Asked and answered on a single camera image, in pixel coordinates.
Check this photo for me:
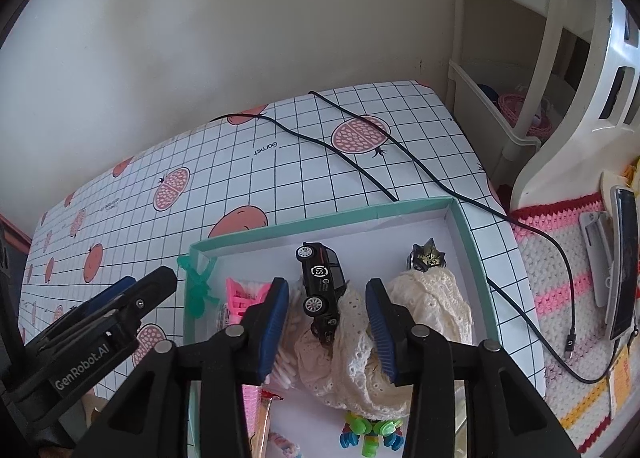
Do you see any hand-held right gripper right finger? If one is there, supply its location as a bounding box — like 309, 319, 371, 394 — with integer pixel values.
365, 278, 583, 458

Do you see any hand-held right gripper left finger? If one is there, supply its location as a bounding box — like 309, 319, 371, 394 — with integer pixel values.
72, 277, 291, 458

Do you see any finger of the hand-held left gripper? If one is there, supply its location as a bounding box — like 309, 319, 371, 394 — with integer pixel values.
30, 265, 179, 345
55, 275, 138, 327

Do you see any cream lace cloth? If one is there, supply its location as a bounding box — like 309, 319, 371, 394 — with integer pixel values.
292, 285, 416, 421

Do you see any bag of cotton swabs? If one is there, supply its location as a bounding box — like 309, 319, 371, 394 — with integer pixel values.
217, 280, 306, 389

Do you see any green plastic toy figure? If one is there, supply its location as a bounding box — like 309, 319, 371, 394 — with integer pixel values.
176, 255, 217, 319

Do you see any black toy car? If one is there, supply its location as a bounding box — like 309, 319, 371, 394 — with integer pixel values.
295, 241, 348, 344

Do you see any yellow red snack packet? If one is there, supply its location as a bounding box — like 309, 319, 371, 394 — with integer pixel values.
252, 385, 286, 458

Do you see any black gold figurine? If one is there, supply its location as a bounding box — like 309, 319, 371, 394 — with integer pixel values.
404, 238, 446, 271

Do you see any teal cardboard box tray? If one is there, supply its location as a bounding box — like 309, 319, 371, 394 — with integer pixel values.
181, 197, 501, 458

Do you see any colourful building block toy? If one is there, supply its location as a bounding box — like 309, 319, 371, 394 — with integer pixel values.
339, 410, 405, 456

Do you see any beige wooden object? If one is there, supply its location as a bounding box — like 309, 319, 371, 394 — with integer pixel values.
82, 388, 108, 426

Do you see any dark cabinet with pink edge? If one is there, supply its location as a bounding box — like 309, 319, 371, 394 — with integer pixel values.
0, 213, 33, 339

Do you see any pink white crocheted mat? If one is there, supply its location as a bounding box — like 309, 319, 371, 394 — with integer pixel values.
510, 193, 640, 454

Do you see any grey phone stand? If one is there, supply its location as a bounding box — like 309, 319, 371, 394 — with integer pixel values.
579, 210, 618, 309

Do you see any yellow ruler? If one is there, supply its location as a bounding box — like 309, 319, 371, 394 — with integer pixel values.
607, 353, 632, 414

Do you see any smartphone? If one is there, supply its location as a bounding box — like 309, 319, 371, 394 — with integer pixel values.
605, 186, 640, 343

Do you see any pink woven basket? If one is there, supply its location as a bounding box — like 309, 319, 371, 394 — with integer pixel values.
497, 93, 551, 136

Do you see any white storage rack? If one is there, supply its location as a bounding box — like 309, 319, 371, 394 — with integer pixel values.
447, 0, 573, 179

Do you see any black phone charging cable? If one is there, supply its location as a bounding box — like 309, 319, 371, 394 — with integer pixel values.
207, 113, 623, 385

